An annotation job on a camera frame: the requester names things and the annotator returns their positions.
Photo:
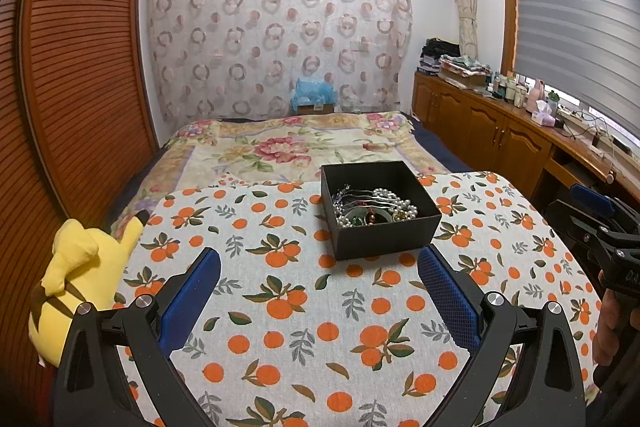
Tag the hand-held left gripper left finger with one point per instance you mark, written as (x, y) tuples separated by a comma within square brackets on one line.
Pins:
[(192, 302)]

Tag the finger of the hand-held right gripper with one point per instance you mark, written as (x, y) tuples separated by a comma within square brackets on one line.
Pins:
[(570, 219), (592, 199)]

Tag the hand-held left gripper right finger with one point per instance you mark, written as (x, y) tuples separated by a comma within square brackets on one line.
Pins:
[(450, 302)]

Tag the black jewelry box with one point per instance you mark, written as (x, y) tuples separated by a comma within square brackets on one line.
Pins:
[(380, 242)]

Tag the person's right forearm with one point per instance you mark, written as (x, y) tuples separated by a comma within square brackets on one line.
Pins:
[(625, 387)]

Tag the person's right hand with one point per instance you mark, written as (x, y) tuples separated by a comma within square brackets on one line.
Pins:
[(607, 327)]

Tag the white power strip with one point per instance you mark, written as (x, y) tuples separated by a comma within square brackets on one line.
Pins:
[(570, 114)]

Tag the pink tissue box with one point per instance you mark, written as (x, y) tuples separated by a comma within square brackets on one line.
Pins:
[(544, 116)]

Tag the orange fruit print cloth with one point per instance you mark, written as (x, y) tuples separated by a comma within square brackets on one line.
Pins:
[(300, 332)]

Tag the pink bottle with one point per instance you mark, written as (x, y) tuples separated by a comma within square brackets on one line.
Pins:
[(536, 94)]

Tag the yellow plush toy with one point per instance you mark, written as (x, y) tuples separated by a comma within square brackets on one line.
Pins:
[(70, 267)]

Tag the long wooden cabinet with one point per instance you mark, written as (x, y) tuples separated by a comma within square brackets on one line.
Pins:
[(480, 122)]

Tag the group of cosmetic bottles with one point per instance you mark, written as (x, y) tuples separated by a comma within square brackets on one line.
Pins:
[(510, 89)]

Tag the floral blanket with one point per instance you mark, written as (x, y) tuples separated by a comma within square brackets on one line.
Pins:
[(270, 152)]

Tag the grey striped window blind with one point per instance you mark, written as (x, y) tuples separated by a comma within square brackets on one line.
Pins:
[(575, 17)]

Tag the pile of folded clothes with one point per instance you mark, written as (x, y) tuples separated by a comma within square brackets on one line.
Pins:
[(450, 57)]

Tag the small cardboard box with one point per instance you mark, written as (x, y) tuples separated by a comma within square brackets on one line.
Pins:
[(315, 109)]

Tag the blue plastic bag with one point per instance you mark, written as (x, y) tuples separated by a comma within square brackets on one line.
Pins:
[(310, 92)]

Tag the brown slatted wooden wardrobe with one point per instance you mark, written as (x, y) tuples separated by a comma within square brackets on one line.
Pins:
[(85, 57)]

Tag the circle pattern sheer curtain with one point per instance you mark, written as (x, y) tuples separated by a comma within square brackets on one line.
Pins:
[(250, 32)]

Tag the white wall socket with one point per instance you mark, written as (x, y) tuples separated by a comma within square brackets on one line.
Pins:
[(358, 45)]

